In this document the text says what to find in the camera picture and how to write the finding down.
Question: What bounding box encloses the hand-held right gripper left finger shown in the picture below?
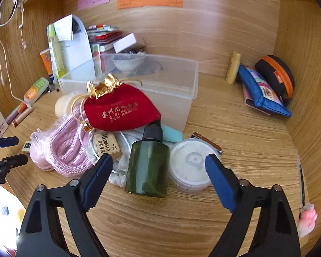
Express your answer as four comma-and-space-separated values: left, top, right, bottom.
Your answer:
16, 153, 114, 257

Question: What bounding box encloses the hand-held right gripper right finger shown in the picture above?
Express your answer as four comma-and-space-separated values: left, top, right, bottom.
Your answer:
205, 153, 301, 257

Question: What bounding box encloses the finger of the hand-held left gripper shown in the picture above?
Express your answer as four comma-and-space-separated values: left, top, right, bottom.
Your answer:
0, 135, 19, 152
0, 154, 29, 176

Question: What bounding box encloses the white round jar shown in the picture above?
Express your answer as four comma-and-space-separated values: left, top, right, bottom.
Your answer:
168, 139, 220, 193

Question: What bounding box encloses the pink jump rope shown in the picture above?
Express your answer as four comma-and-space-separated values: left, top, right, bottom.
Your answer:
29, 104, 97, 178

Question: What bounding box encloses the dark green plastic bottle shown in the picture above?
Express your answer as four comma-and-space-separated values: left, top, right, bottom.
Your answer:
125, 124, 170, 198

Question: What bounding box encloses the cream round bottle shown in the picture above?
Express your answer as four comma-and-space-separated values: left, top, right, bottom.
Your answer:
55, 91, 83, 118

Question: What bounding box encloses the red velvet drawstring pouch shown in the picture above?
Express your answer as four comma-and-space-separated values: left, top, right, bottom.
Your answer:
80, 73, 161, 132

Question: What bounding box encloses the clear plastic storage box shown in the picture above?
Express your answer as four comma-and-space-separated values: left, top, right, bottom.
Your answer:
58, 53, 199, 134

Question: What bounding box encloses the wooden desktop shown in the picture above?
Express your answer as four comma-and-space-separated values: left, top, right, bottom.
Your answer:
0, 72, 315, 257

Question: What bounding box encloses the pink capped pen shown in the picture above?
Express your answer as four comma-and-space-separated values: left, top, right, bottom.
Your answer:
12, 108, 34, 128

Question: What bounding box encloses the orange capped pen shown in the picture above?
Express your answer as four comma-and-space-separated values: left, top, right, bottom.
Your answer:
5, 103, 27, 124

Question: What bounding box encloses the beige eraser box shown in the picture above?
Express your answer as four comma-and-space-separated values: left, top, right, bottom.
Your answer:
94, 132, 123, 159

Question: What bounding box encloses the white cloth pouch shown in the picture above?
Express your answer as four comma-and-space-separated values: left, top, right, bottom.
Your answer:
85, 131, 135, 188

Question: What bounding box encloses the brown metal razor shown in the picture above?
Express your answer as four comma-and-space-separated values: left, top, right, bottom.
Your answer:
191, 131, 224, 154

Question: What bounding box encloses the green orange correction tape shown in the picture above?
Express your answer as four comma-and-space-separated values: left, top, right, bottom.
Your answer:
24, 78, 49, 104

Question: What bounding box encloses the teal soft bar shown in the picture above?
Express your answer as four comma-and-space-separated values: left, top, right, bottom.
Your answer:
160, 124, 183, 143

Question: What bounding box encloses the pink wallet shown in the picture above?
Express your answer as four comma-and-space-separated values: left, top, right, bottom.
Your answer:
243, 84, 271, 115

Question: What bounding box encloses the small orange box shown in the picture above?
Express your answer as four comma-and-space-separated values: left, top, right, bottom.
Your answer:
40, 49, 54, 76

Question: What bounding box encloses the yellow-green spray bottle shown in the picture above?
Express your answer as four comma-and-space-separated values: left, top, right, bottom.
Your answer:
48, 24, 67, 80

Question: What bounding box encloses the blue patchwork pouch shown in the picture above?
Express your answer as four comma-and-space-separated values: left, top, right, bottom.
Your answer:
238, 65, 292, 117

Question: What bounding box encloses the yellow tube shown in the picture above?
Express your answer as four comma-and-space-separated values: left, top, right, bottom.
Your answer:
226, 51, 242, 85

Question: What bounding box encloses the white ceramic bowl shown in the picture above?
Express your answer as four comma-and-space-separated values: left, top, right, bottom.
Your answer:
112, 54, 146, 73

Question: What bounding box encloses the white paper receipt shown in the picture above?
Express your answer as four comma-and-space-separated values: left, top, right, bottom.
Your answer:
53, 16, 73, 42

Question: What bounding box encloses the black orange zip case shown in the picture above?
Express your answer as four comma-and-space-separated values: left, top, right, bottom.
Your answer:
255, 55, 295, 105

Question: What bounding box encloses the stack of books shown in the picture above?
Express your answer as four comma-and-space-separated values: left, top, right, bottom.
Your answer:
86, 25, 123, 52

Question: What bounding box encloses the small white box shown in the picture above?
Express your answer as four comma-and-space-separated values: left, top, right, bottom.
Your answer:
113, 33, 138, 53

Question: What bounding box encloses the white cable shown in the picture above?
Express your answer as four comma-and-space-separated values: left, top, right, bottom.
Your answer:
0, 0, 26, 105

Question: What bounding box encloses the doll hand keychain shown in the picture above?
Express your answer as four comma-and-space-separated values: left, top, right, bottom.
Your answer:
297, 163, 318, 238

